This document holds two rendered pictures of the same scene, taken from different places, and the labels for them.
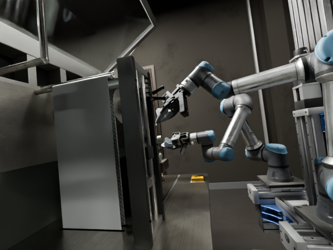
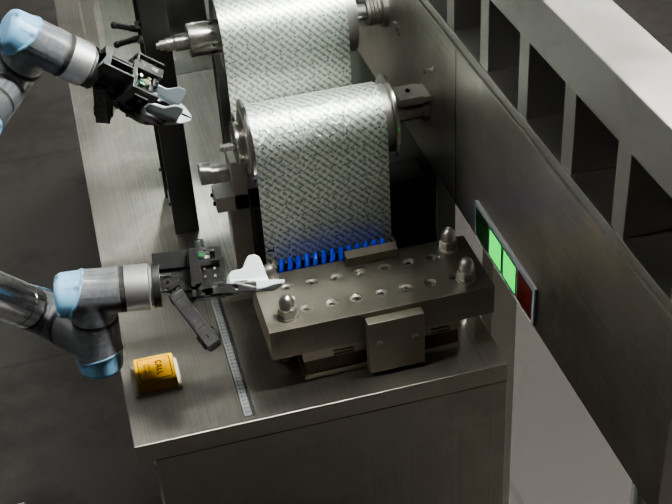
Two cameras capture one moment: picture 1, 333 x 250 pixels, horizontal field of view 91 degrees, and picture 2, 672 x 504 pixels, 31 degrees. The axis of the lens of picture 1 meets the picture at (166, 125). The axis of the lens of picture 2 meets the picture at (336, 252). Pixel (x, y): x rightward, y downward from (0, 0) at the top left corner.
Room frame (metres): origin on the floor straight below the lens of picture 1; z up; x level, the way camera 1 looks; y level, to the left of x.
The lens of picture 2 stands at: (2.59, -0.54, 2.31)
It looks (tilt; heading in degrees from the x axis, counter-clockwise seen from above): 36 degrees down; 155
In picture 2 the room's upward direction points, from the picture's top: 4 degrees counter-clockwise
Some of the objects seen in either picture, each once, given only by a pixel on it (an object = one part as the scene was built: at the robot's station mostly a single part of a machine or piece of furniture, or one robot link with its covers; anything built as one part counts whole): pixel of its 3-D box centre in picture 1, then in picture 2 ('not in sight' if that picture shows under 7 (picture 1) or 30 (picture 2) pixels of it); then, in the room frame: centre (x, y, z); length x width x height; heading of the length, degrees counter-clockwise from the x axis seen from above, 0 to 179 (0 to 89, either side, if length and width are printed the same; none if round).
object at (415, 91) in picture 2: not in sight; (411, 93); (0.97, 0.40, 1.28); 0.06 x 0.05 x 0.02; 77
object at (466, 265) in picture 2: not in sight; (466, 268); (1.20, 0.37, 1.05); 0.04 x 0.04 x 0.04
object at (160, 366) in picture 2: (197, 178); (155, 373); (1.01, -0.15, 0.91); 0.07 x 0.07 x 0.02; 77
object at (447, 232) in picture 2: not in sight; (448, 238); (1.10, 0.39, 1.05); 0.04 x 0.04 x 0.04
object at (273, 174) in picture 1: (279, 171); not in sight; (1.11, -0.72, 0.87); 0.15 x 0.15 x 0.10
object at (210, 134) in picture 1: (205, 137); (90, 293); (1.04, -0.24, 1.15); 0.11 x 0.08 x 0.09; 72
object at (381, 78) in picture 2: not in sight; (387, 115); (0.96, 0.36, 1.25); 0.15 x 0.01 x 0.15; 167
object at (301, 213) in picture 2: not in sight; (326, 211); (0.99, 0.21, 1.11); 0.23 x 0.01 x 0.18; 77
